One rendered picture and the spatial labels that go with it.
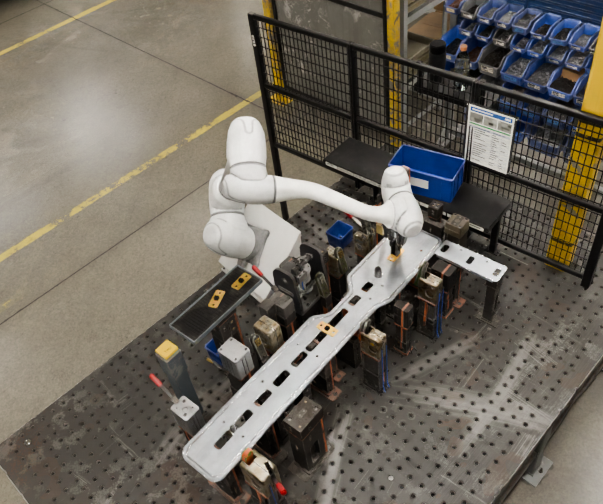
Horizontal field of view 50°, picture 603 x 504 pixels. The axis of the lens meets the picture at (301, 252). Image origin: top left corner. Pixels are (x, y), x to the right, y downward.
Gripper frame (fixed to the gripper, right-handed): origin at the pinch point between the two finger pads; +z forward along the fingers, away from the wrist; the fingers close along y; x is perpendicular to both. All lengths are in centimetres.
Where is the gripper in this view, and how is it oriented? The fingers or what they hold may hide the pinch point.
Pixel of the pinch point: (395, 247)
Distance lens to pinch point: 272.5
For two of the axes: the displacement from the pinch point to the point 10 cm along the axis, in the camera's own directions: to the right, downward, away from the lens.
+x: 6.4, -6.0, 4.8
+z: 1.1, 6.9, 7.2
